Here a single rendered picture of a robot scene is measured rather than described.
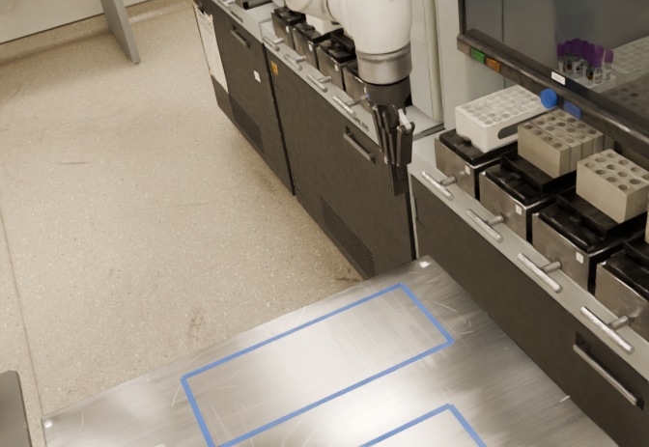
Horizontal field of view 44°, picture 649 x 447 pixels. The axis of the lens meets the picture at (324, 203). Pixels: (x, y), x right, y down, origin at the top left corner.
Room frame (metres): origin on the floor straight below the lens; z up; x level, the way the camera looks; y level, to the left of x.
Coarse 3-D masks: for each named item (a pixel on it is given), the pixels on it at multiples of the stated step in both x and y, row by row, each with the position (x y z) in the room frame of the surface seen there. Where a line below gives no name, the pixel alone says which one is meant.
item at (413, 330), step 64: (320, 320) 0.85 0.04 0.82; (384, 320) 0.82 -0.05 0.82; (448, 320) 0.80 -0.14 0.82; (128, 384) 0.79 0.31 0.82; (192, 384) 0.77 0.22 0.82; (256, 384) 0.75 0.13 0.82; (320, 384) 0.73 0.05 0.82; (384, 384) 0.71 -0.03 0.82; (448, 384) 0.69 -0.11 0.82; (512, 384) 0.67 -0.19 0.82
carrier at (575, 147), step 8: (536, 120) 1.18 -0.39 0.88; (544, 120) 1.18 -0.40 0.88; (544, 128) 1.15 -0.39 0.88; (552, 128) 1.15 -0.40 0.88; (552, 136) 1.12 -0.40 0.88; (560, 136) 1.13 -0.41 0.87; (568, 136) 1.11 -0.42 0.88; (568, 144) 1.09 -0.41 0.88; (576, 144) 1.09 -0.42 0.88; (576, 152) 1.08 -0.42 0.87; (576, 160) 1.08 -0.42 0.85; (576, 168) 1.08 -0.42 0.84
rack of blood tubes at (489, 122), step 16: (496, 96) 1.33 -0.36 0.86; (512, 96) 1.32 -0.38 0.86; (528, 96) 1.31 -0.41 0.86; (464, 112) 1.28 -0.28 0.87; (480, 112) 1.27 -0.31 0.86; (496, 112) 1.27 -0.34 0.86; (512, 112) 1.26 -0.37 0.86; (528, 112) 1.24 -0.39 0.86; (544, 112) 1.33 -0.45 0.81; (464, 128) 1.27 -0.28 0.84; (480, 128) 1.22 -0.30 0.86; (496, 128) 1.22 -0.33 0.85; (512, 128) 1.29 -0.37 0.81; (480, 144) 1.22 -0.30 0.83; (496, 144) 1.22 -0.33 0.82
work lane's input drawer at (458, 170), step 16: (448, 144) 1.27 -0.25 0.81; (464, 144) 1.25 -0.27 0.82; (512, 144) 1.22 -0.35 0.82; (448, 160) 1.26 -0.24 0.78; (464, 160) 1.21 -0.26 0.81; (480, 160) 1.20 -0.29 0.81; (496, 160) 1.20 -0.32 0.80; (448, 176) 1.27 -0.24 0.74; (464, 176) 1.21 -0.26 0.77; (448, 192) 1.20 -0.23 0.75
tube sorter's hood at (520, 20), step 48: (480, 0) 1.28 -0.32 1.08; (528, 0) 1.15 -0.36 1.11; (576, 0) 1.05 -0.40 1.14; (624, 0) 0.96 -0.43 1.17; (480, 48) 1.26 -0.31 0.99; (528, 48) 1.15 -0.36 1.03; (576, 48) 1.05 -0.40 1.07; (624, 48) 0.95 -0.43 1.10; (576, 96) 1.04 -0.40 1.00; (624, 96) 0.95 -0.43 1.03; (624, 144) 0.93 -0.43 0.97
